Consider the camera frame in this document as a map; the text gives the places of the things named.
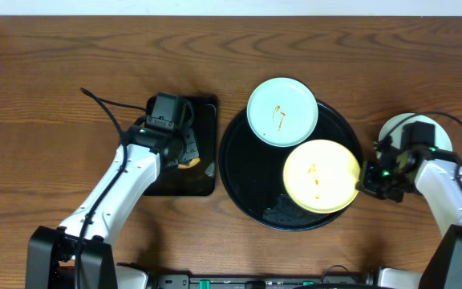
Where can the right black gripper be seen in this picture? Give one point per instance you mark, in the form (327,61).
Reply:
(367,185)

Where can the black rectangular tray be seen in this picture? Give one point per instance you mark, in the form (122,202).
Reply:
(199,180)

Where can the yellow plate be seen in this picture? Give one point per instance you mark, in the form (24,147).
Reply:
(320,176)

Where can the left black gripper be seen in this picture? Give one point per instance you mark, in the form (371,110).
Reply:
(190,151)

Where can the light blue plate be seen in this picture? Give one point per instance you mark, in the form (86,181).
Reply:
(441,138)
(282,112)

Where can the round black tray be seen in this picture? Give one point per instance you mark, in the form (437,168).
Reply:
(251,172)

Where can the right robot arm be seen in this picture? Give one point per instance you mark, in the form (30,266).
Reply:
(436,175)

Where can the orange green scrub sponge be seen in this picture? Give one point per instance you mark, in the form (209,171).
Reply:
(189,164)

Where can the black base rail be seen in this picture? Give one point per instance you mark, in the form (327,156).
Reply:
(263,282)

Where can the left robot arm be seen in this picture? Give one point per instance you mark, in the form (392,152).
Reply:
(78,253)

